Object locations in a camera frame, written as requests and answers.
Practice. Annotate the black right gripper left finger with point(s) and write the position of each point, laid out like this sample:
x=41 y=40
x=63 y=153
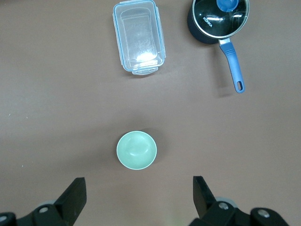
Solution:
x=68 y=202

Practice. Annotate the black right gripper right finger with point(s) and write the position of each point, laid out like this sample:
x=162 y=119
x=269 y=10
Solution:
x=207 y=202

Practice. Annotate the light green bowl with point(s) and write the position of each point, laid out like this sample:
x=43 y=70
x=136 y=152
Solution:
x=136 y=150

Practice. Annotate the glass lid with blue knob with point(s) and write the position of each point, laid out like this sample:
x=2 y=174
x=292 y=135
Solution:
x=218 y=26

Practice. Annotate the clear plastic food container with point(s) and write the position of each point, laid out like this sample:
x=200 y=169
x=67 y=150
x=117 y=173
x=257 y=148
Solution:
x=138 y=37

